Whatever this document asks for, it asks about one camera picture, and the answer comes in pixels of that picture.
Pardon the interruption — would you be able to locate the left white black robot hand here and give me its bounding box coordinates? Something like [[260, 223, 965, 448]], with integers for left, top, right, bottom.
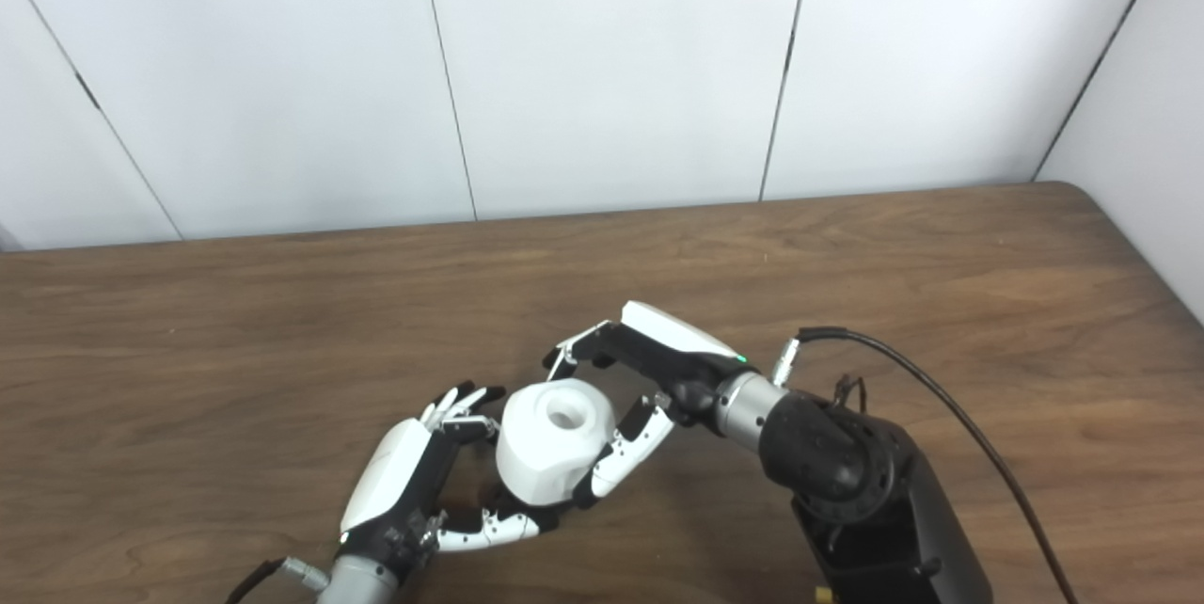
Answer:
[[337, 382, 565, 577]]

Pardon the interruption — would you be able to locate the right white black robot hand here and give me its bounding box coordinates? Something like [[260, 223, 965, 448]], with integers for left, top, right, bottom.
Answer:
[[543, 300, 753, 507]]

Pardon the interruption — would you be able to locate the round white plastic piece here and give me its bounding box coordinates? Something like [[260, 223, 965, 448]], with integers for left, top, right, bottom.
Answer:
[[495, 378, 618, 508]]

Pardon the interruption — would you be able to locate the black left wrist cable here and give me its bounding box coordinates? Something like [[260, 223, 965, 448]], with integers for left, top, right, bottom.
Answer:
[[226, 557, 332, 604]]

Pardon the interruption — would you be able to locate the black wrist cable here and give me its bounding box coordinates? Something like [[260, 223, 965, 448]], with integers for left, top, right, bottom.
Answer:
[[771, 326, 1079, 604], [226, 557, 332, 604]]

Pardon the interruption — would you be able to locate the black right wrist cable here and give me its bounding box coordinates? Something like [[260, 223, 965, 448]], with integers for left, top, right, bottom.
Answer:
[[771, 326, 1079, 604]]

